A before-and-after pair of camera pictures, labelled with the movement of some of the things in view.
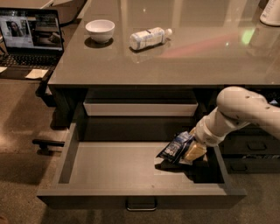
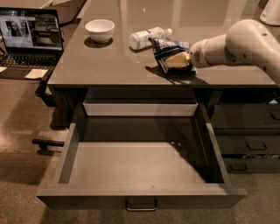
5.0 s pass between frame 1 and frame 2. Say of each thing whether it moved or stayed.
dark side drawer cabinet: stayed
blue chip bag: moved
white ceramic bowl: stayed
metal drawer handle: stayed
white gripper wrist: moved
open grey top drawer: stayed
